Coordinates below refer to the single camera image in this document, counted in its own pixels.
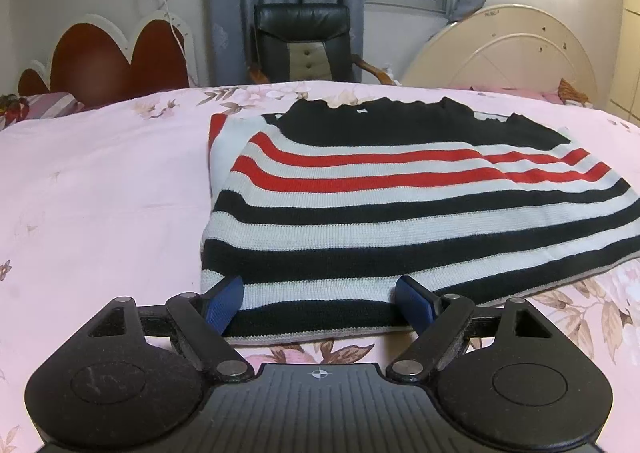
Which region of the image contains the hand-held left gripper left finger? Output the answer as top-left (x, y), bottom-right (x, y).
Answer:
top-left (85, 275), bottom-right (256, 384)

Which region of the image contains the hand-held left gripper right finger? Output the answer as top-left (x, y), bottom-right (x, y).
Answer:
top-left (386, 275), bottom-right (553, 384)

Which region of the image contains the striped knit sweater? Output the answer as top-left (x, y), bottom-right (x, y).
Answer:
top-left (200, 97), bottom-right (640, 338)

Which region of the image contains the pink floral bed sheet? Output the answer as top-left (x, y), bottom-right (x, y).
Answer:
top-left (0, 80), bottom-right (640, 453)

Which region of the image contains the orange patterned cushion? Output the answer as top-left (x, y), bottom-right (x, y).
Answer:
top-left (556, 78), bottom-right (596, 108)

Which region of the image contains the cream round headboard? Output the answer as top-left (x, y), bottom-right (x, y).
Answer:
top-left (400, 4), bottom-right (598, 109)

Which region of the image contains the red heart-shaped headboard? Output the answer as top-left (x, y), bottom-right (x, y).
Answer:
top-left (17, 9), bottom-right (198, 106)

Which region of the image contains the striped pillow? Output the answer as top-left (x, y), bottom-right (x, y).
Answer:
top-left (0, 91), bottom-right (87, 123)

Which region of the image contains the black office chair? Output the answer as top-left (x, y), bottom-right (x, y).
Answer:
top-left (247, 3), bottom-right (396, 86)

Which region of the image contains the white wardrobe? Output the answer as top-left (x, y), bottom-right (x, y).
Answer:
top-left (602, 0), bottom-right (640, 126)

